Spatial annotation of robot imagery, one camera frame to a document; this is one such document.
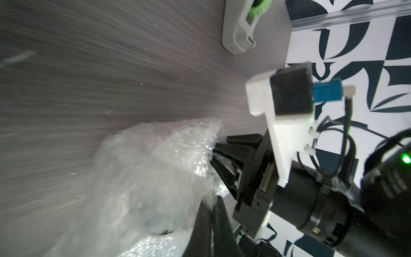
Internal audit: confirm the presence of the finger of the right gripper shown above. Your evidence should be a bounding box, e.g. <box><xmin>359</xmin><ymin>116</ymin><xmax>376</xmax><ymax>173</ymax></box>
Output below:
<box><xmin>210</xmin><ymin>134</ymin><xmax>267</xmax><ymax>201</ymax></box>

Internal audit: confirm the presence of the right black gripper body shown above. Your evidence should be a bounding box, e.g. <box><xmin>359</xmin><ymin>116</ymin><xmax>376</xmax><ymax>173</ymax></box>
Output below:
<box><xmin>233</xmin><ymin>131</ymin><xmax>279</xmax><ymax>238</ymax></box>

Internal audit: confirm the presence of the aluminium frame rail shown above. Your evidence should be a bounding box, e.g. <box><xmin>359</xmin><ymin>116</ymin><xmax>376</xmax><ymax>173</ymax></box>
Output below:
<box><xmin>291</xmin><ymin>1</ymin><xmax>411</xmax><ymax>32</ymax></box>

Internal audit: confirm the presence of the bubble wrap sheet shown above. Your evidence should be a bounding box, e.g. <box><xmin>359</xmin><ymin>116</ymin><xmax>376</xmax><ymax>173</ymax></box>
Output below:
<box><xmin>48</xmin><ymin>118</ymin><xmax>228</xmax><ymax>257</ymax></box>

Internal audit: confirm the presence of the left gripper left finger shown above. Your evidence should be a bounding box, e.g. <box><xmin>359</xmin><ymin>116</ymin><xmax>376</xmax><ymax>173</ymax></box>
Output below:
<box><xmin>183</xmin><ymin>200</ymin><xmax>213</xmax><ymax>257</ymax></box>

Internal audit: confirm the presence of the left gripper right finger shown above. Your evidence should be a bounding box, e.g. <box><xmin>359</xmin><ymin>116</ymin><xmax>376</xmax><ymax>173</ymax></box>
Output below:
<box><xmin>213</xmin><ymin>196</ymin><xmax>244</xmax><ymax>257</ymax></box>

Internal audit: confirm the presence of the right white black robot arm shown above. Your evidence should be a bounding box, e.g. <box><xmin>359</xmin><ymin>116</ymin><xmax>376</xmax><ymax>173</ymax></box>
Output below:
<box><xmin>211</xmin><ymin>130</ymin><xmax>411</xmax><ymax>257</ymax></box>

